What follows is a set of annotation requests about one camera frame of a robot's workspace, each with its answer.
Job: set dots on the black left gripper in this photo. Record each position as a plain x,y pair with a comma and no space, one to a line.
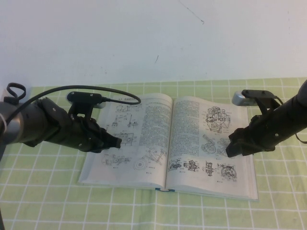
86,136

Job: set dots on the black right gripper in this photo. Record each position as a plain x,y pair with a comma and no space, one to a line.
256,136

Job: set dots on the technical book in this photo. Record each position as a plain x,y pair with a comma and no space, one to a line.
156,134

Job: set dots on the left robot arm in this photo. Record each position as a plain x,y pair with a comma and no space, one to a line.
31,122

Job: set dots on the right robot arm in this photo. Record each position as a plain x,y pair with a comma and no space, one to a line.
292,115

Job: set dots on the white box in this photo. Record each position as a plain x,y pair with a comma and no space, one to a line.
3,94

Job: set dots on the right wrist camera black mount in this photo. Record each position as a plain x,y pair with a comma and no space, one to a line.
249,97

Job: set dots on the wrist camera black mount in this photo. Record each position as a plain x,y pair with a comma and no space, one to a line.
84,97
249,97

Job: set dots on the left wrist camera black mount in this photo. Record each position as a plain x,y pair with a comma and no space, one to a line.
84,97

